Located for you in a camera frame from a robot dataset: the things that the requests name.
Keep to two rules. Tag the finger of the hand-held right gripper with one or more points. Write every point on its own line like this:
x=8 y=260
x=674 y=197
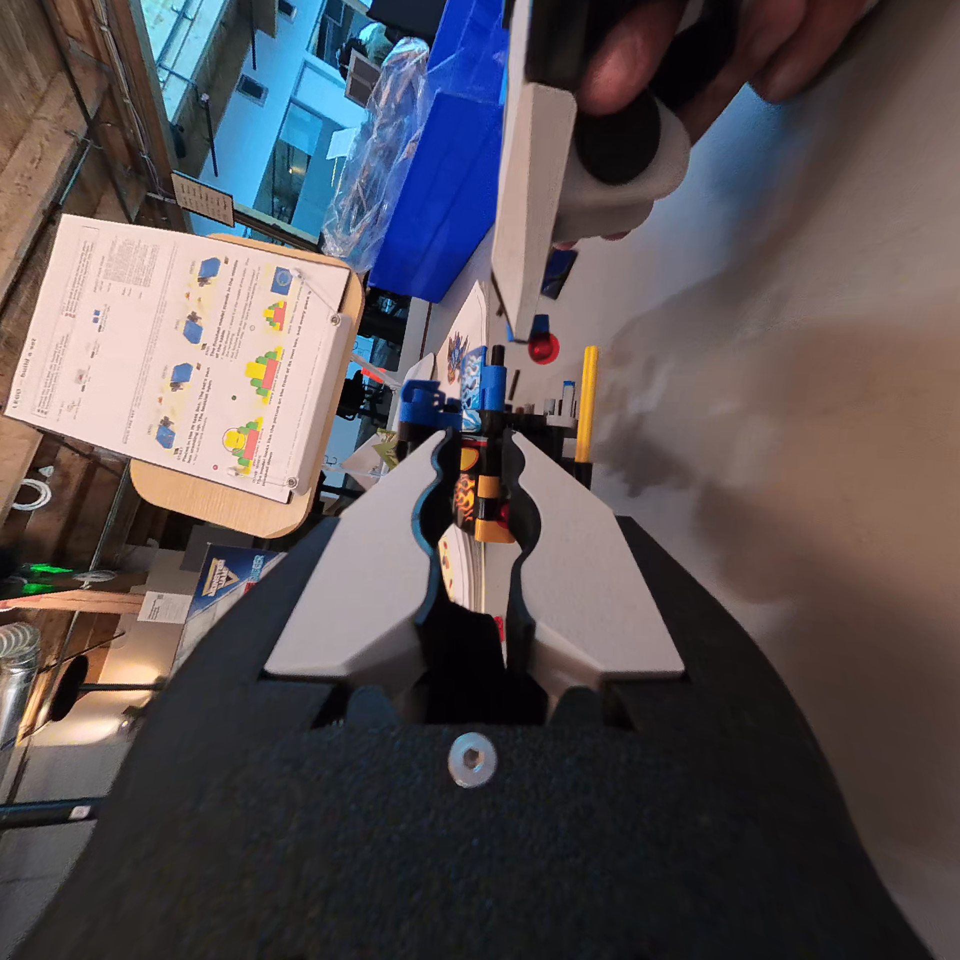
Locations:
x=529 y=210

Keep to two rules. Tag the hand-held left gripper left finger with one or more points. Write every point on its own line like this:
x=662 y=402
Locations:
x=360 y=585

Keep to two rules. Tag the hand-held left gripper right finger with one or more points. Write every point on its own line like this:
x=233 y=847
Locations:
x=592 y=592

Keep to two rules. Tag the small blue lego connector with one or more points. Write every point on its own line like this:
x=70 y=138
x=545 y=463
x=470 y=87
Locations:
x=539 y=325

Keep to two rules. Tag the red lego pin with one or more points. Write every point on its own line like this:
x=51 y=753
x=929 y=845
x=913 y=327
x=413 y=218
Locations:
x=543 y=349

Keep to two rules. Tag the flame-patterned lego car body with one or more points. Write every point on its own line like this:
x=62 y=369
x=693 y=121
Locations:
x=480 y=480

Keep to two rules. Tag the lego instruction booklet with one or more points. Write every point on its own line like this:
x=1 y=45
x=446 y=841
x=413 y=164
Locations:
x=463 y=577

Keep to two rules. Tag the printed lego set box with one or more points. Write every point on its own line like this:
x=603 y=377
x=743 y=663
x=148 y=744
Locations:
x=225 y=581

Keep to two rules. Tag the person's right hand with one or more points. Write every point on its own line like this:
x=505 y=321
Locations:
x=637 y=52

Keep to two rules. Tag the small dark blue tile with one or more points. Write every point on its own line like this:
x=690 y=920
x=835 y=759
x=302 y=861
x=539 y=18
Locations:
x=560 y=274

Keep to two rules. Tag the blue plastic bin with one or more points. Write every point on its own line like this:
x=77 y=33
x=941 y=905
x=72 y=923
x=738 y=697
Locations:
x=442 y=195

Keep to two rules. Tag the light wooden display board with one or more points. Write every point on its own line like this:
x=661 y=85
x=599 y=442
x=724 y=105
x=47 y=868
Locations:
x=225 y=510

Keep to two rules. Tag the clear plastic bag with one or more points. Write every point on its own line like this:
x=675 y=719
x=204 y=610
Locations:
x=382 y=150

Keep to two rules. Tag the white paper label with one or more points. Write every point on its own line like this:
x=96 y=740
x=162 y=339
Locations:
x=165 y=607

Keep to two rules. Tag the wooden shelf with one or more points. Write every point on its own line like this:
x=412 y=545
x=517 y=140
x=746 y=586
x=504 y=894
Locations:
x=75 y=601

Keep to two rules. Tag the white printed instruction sheet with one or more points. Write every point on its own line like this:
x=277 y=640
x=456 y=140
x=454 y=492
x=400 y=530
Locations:
x=150 y=337

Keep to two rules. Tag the small hanging sign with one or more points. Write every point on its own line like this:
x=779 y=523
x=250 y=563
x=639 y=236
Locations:
x=202 y=199

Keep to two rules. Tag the black pole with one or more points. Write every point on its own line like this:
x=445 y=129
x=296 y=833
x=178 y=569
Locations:
x=45 y=812

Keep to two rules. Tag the silver metal duct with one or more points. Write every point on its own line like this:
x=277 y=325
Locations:
x=16 y=675

